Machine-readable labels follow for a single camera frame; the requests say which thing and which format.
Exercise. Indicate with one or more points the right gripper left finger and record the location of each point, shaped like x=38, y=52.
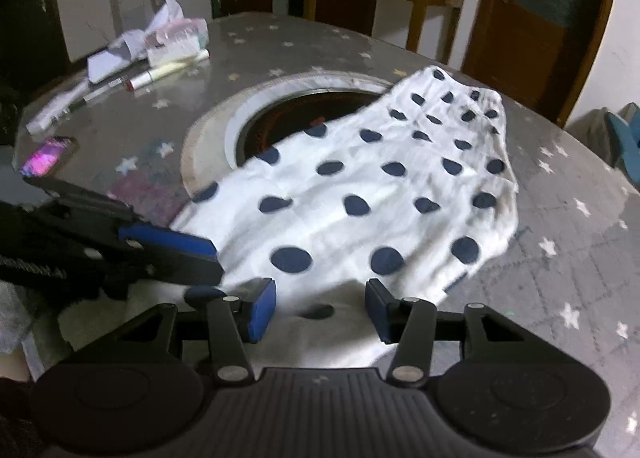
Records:
x=252, y=305

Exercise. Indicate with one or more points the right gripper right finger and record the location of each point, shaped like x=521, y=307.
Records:
x=391, y=316

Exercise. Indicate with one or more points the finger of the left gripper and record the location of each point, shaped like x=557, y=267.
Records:
x=182, y=260
x=165, y=237

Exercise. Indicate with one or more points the white navy polka dot garment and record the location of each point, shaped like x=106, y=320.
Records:
x=415, y=190

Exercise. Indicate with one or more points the smartphone with pink screen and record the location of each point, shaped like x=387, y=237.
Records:
x=51, y=154

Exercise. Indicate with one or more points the black round induction cooktop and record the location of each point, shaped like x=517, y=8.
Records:
x=294, y=114

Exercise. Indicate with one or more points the crumpled white paper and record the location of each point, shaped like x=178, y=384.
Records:
x=130, y=46

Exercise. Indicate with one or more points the grey star pattern tablecloth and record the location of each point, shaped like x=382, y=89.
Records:
x=570, y=273

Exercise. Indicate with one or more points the pink white plastic bag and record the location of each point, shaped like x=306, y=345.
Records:
x=178, y=40

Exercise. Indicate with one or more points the brown wooden door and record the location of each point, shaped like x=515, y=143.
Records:
x=537, y=52

